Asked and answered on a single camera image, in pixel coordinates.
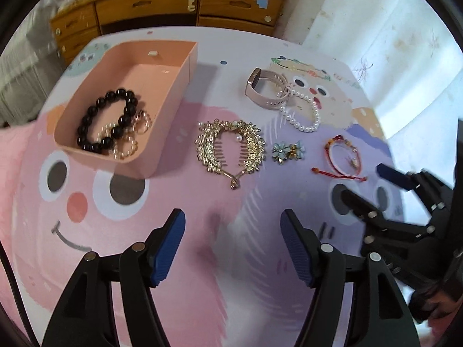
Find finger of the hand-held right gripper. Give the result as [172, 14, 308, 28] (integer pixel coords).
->
[376, 164, 453, 215]
[339, 187, 438, 254]

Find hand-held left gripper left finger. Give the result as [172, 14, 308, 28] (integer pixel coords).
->
[41, 208, 186, 347]

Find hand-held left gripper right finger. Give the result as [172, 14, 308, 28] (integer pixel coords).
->
[280, 208, 422, 347]

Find red string bracelet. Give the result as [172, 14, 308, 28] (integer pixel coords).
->
[310, 134, 368, 182]

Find pink storage box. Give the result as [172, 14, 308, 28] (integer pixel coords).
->
[54, 41, 199, 180]

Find cartoon printed tablecloth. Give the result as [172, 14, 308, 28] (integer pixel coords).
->
[0, 25, 435, 347]

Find blue flower hair clip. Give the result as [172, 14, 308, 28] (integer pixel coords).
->
[271, 140, 307, 165]

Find gold leaf hair clip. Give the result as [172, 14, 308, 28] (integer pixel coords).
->
[195, 118, 268, 191]

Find white floral cloth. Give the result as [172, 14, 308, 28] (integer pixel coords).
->
[302, 0, 463, 141]

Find pink smart band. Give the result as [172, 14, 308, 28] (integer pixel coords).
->
[247, 67, 292, 110]

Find wooden drawer cabinet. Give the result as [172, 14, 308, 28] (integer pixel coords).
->
[49, 0, 289, 66]

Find white pearl bracelet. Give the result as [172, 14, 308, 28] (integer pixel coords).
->
[277, 84, 322, 134]

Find small pearl bracelet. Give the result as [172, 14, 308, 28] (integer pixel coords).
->
[99, 121, 140, 160]

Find gold bead ring bracelet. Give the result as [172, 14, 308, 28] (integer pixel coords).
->
[133, 110, 153, 135]

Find black bead bracelet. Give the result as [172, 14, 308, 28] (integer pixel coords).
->
[76, 87, 138, 153]

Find black cable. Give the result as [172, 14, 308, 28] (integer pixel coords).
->
[0, 240, 38, 347]

